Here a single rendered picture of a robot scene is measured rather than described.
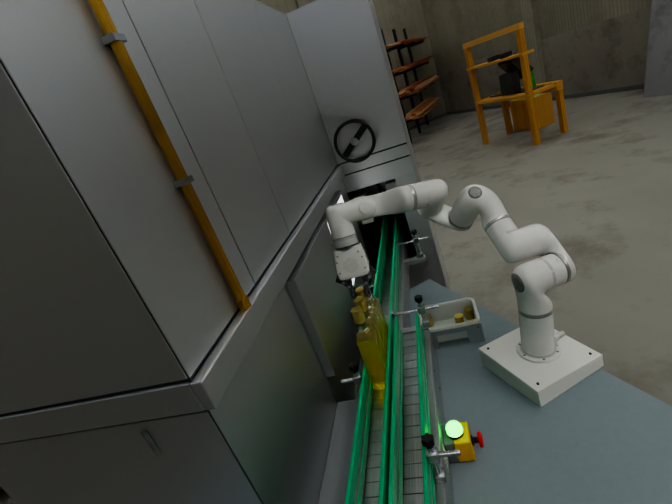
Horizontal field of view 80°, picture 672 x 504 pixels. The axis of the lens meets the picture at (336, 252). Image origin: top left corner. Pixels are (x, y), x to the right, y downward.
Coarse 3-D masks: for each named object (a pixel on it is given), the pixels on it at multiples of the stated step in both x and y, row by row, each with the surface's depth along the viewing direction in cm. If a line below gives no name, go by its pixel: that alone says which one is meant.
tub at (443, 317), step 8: (440, 304) 162; (448, 304) 162; (456, 304) 161; (464, 304) 160; (472, 304) 155; (432, 312) 164; (440, 312) 163; (448, 312) 163; (456, 312) 162; (440, 320) 164; (448, 320) 163; (464, 320) 159; (432, 328) 150; (440, 328) 148; (448, 328) 148
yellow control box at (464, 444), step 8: (464, 424) 109; (464, 432) 107; (448, 440) 106; (456, 440) 105; (464, 440) 104; (472, 440) 107; (448, 448) 106; (456, 448) 105; (464, 448) 105; (472, 448) 105; (456, 456) 106; (464, 456) 106; (472, 456) 105
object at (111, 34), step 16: (96, 0) 63; (96, 16) 64; (112, 32) 64; (112, 48) 66; (128, 64) 67; (128, 80) 68; (144, 96) 69; (144, 112) 70; (160, 128) 71; (160, 144) 72; (176, 160) 73; (176, 176) 74; (192, 176) 76; (192, 192) 75; (192, 208) 76; (208, 224) 77; (208, 240) 78; (224, 256) 80; (224, 272) 81; (240, 288) 83; (240, 304) 83
